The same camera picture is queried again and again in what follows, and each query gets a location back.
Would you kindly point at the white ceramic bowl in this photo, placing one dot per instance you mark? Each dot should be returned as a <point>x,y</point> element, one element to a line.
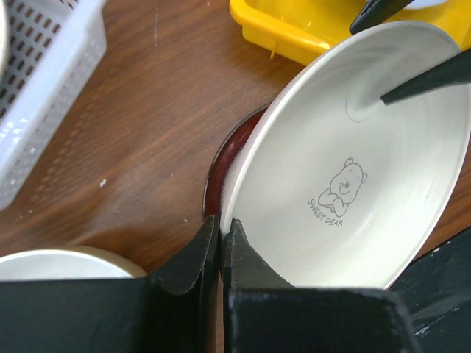
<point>68,262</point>

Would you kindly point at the white plastic basket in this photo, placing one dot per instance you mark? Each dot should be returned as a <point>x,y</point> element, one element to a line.
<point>49,50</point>

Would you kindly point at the white bear print plate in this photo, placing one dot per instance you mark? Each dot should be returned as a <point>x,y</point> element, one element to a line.
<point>333,187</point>

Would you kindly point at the dark bottom plate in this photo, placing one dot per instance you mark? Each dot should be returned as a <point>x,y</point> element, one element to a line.
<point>224,158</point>

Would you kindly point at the yellow plastic tray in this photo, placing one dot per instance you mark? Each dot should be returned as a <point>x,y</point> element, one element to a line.
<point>304,29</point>

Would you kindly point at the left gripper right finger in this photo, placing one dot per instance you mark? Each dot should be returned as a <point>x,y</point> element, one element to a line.
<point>264,313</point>

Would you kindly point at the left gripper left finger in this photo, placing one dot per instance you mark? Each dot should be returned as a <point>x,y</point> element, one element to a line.
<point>171,309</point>

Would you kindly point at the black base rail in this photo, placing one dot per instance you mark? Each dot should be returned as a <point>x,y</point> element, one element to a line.
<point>436,290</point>

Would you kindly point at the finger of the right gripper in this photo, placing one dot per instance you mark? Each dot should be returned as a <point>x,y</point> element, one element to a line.
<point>376,12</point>
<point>451,72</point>

